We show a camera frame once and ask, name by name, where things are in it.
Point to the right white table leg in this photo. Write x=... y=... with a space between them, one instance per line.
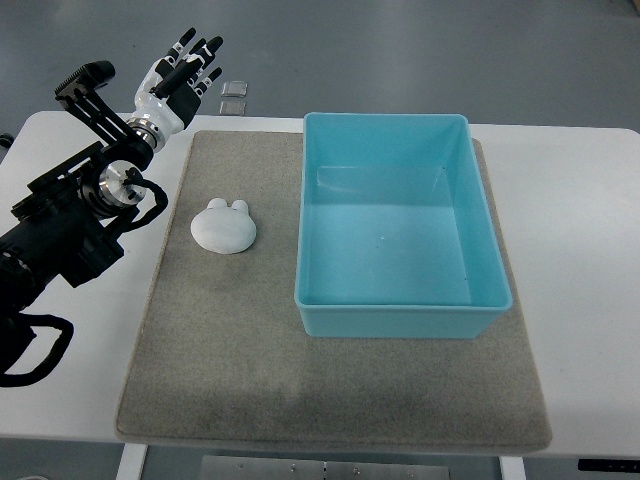
x=512 y=468

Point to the metal base plate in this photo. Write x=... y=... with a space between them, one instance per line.
x=227 y=467

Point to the black caster wheel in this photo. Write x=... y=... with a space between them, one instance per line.
x=6 y=140

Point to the blue plastic box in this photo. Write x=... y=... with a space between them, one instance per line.
x=396 y=236

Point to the grey felt mat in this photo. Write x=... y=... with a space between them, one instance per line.
x=222 y=358

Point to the black table control panel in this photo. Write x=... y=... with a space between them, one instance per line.
x=609 y=465

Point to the left white table leg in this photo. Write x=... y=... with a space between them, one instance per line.
x=132 y=462

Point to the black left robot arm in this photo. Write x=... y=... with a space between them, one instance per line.
x=69 y=226

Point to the lower floor socket plate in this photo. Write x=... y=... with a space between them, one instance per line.
x=232 y=108

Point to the white table leg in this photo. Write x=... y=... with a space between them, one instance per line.
x=512 y=468
x=132 y=462

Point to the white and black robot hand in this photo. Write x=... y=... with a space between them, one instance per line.
x=170 y=94

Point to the white bunny toy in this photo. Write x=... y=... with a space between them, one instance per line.
x=224 y=228

